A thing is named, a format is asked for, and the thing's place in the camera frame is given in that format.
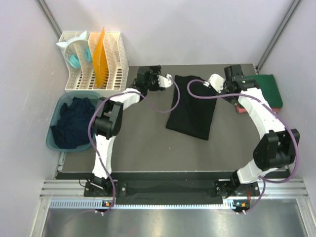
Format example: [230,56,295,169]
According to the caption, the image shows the white cable duct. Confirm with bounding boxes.
[49,199,247,210]

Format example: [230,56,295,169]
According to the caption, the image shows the black t shirt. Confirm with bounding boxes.
[166,75,217,140]

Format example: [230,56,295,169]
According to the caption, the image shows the purple cable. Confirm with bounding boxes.
[87,78,180,215]
[186,79,301,214]

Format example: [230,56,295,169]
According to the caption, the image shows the teal cat ear headphones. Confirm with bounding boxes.
[56,31,92,69]

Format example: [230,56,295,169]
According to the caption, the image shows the navy blue t shirt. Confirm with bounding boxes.
[50,97,95,150]

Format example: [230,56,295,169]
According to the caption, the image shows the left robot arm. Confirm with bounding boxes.
[88,65,172,196]

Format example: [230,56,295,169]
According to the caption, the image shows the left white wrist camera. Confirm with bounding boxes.
[158,74,174,88]

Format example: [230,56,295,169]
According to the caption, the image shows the teal plastic bin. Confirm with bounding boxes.
[46,90,100,152]

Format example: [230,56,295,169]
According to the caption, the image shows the left corner aluminium post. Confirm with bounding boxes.
[35,0,62,39]

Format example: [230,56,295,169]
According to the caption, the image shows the folded pink t shirt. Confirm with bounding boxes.
[236,105,280,114]

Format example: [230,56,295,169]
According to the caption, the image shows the corner aluminium post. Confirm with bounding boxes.
[35,0,62,39]
[254,0,303,74]

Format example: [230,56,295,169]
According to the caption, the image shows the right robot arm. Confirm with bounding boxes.
[208,65,300,196]

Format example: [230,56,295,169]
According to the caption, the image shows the right corner aluminium post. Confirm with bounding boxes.
[254,0,303,74]

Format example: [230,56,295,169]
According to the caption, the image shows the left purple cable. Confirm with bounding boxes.
[87,78,180,215]

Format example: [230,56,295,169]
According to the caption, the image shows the folded green t shirt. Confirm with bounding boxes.
[245,75,283,109]

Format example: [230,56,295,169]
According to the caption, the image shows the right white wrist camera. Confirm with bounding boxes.
[203,74,225,93]

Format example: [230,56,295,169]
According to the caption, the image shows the white file organizer rack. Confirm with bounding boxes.
[65,32,129,97]

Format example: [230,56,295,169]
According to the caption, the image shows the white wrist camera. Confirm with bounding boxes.
[203,74,225,93]
[158,74,174,88]

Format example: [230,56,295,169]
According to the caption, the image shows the orange plastic folder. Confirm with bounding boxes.
[92,27,109,88]

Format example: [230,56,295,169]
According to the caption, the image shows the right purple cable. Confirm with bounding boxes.
[186,79,301,214]

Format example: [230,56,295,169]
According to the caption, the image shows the aluminium frame rail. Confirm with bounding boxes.
[39,178,309,199]

